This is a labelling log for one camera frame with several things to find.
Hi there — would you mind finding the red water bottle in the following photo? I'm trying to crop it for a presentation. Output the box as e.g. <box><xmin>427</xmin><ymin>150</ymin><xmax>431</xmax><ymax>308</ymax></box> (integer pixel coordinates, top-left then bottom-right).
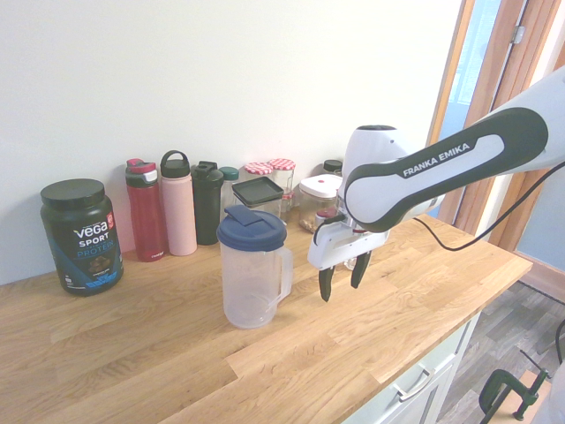
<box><xmin>124</xmin><ymin>158</ymin><xmax>168</xmax><ymax>263</ymax></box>

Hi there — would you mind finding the green metal clamp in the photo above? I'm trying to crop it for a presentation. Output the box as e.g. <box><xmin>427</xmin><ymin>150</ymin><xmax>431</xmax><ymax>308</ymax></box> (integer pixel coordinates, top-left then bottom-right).
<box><xmin>478</xmin><ymin>348</ymin><xmax>551</xmax><ymax>421</ymax></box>

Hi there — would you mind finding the jar with red checkered lid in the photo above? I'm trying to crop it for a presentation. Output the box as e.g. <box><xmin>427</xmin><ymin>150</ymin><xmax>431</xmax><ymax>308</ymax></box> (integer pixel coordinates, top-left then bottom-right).
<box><xmin>244</xmin><ymin>162</ymin><xmax>275</xmax><ymax>186</ymax></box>
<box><xmin>267</xmin><ymin>157</ymin><xmax>297</xmax><ymax>208</ymax></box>

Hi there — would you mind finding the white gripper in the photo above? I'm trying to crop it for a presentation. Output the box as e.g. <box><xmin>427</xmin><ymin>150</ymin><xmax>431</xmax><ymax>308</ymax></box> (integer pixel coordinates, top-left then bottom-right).
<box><xmin>307</xmin><ymin>216</ymin><xmax>390</xmax><ymax>304</ymax></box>

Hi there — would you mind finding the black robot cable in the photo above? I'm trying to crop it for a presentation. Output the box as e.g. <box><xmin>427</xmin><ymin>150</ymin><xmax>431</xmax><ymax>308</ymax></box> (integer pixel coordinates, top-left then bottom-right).
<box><xmin>414</xmin><ymin>161</ymin><xmax>565</xmax><ymax>253</ymax></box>

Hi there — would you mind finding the black floor cable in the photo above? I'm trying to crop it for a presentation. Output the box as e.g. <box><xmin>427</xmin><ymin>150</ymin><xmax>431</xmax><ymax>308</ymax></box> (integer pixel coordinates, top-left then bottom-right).
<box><xmin>542</xmin><ymin>315</ymin><xmax>565</xmax><ymax>367</ymax></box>

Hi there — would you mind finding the wooden door frame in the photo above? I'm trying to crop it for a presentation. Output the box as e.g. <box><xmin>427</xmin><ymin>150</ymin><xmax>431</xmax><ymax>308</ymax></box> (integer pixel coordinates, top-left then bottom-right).
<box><xmin>426</xmin><ymin>0</ymin><xmax>565</xmax><ymax>306</ymax></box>

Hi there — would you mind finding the square container with black lid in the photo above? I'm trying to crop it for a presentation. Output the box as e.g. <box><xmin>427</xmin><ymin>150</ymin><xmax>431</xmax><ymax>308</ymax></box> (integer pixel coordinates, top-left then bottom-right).
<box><xmin>231</xmin><ymin>177</ymin><xmax>284</xmax><ymax>222</ymax></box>

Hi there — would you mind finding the black Vega protein tub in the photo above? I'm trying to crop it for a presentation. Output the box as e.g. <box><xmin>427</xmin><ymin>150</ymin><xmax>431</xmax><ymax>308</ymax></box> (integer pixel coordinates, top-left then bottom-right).
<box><xmin>39</xmin><ymin>178</ymin><xmax>124</xmax><ymax>298</ymax></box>

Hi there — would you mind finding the nut container with white lid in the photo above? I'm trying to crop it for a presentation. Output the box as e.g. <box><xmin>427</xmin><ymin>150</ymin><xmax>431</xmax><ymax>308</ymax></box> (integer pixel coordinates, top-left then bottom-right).
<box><xmin>298</xmin><ymin>175</ymin><xmax>343</xmax><ymax>234</ymax></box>

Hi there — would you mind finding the metal drawer handle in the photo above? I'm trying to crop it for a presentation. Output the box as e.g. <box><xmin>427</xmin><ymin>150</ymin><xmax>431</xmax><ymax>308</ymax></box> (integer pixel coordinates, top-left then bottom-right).
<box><xmin>392</xmin><ymin>365</ymin><xmax>433</xmax><ymax>402</ymax></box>

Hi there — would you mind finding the clear pitcher with blue lid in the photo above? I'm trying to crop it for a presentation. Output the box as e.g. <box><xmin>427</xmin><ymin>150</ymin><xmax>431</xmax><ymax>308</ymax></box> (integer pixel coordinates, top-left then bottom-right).
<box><xmin>215</xmin><ymin>204</ymin><xmax>295</xmax><ymax>330</ymax></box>

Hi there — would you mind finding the black shaker bottle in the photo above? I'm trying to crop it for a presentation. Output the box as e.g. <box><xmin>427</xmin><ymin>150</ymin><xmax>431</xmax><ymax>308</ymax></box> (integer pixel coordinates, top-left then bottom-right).
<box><xmin>191</xmin><ymin>161</ymin><xmax>225</xmax><ymax>246</ymax></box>

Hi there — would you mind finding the clear bottle with green lid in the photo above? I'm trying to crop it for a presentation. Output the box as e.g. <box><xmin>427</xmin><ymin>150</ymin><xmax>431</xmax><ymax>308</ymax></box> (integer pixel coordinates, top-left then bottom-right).
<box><xmin>219</xmin><ymin>166</ymin><xmax>240</xmax><ymax>217</ymax></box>

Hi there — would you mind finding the pale green cabinet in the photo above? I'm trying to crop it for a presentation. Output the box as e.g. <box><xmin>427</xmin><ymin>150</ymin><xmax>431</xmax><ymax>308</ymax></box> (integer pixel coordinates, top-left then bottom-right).
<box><xmin>343</xmin><ymin>308</ymin><xmax>482</xmax><ymax>424</ymax></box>

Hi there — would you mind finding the pink bottle with black lid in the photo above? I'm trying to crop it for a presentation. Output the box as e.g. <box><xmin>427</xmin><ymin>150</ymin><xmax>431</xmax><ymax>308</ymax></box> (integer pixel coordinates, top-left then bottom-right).
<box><xmin>159</xmin><ymin>149</ymin><xmax>199</xmax><ymax>257</ymax></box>

